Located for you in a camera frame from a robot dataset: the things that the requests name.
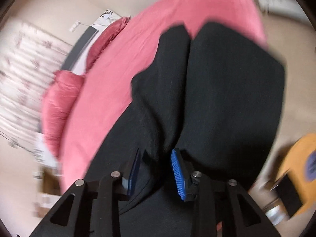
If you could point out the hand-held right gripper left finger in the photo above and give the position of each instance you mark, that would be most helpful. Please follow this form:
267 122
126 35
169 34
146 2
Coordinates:
134 172

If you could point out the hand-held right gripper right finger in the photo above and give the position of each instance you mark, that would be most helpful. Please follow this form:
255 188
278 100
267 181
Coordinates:
177 170

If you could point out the black pants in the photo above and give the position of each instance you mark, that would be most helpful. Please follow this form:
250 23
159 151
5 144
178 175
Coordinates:
209 91

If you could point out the brown storage box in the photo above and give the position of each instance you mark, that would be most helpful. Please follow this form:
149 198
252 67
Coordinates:
49 182

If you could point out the red velvet pillow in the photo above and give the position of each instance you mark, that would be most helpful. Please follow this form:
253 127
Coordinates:
60 103
106 39

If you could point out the metal can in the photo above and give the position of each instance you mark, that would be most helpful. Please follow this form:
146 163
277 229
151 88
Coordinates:
274 213

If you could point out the pink velvet bedspread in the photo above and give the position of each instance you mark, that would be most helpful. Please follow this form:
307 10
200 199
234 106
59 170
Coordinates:
123 61

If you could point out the black box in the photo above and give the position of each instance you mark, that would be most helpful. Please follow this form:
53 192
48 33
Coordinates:
288 195

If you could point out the wooden shelf unit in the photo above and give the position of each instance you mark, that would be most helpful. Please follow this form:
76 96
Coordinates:
296 153

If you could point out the dark blue round object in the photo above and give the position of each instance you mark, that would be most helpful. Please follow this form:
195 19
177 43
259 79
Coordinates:
311 166

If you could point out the floral print curtain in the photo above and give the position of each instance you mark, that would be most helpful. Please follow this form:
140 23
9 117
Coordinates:
24 79

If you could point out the white wall switch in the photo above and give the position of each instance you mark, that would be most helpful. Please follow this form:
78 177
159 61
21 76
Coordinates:
74 26

